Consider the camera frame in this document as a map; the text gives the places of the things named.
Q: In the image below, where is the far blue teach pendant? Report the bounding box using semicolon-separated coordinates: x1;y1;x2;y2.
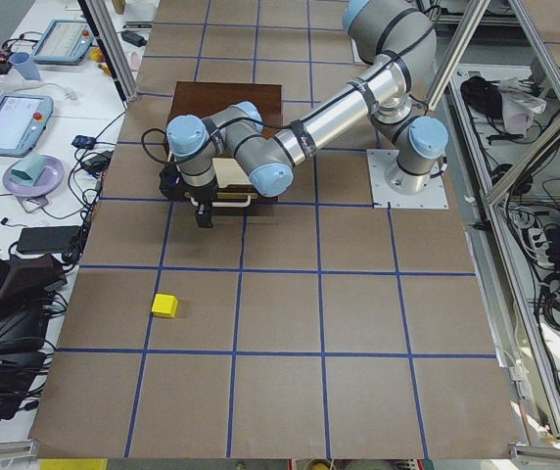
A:
32;20;94;66

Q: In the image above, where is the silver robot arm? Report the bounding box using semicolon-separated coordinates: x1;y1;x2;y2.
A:
159;1;447;228

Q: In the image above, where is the purple plate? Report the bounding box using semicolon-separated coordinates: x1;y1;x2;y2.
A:
2;152;65;198

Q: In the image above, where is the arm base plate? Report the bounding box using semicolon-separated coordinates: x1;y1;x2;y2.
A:
366;149;449;210

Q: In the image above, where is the lilac plastic cup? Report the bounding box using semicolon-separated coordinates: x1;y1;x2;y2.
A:
9;51;41;81

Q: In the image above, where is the yellow block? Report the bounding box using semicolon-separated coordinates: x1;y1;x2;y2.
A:
151;293;179;318

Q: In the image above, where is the white drawer handle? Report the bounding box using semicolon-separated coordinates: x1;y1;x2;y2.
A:
211;196;252;209

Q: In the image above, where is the dark wooden drawer cabinet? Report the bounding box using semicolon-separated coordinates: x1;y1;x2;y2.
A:
166;81;283;138

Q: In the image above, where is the diagonal aluminium frame strut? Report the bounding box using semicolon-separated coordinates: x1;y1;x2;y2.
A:
426;0;490;112

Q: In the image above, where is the black flat device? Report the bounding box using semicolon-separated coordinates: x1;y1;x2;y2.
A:
17;225;80;255

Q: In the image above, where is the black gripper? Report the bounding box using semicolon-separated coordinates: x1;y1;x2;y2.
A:
190;183;217;228

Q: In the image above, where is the near blue teach pendant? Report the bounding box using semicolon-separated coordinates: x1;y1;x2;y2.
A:
0;93;54;158

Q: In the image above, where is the blue teach pendant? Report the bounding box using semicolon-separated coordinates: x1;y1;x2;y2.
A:
32;20;94;66
0;93;54;158

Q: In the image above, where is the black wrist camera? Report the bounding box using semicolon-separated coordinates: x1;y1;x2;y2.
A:
159;163;188;201

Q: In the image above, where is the aluminium frame post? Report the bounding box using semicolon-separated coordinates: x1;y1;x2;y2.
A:
77;0;138;103

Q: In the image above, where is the teal box on plate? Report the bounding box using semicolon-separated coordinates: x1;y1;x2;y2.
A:
10;153;46;186

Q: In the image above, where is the small blue device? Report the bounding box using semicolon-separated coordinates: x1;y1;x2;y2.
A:
71;135;97;150

